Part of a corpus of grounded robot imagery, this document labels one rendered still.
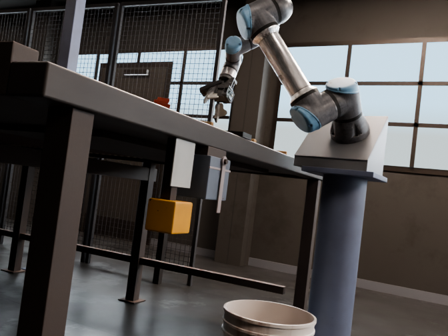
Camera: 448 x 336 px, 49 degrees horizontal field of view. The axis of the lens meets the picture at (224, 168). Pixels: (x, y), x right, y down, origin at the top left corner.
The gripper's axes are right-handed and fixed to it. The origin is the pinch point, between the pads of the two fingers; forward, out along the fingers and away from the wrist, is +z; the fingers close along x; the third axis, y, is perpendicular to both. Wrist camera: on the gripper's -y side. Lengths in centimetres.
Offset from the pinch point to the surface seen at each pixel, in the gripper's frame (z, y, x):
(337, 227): 40, 66, 9
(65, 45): -76, -163, 37
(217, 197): 60, 45, -48
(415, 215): -85, 69, 263
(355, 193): 27, 70, 6
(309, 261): 34, 39, 79
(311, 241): 24, 38, 75
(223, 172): 53, 46, -50
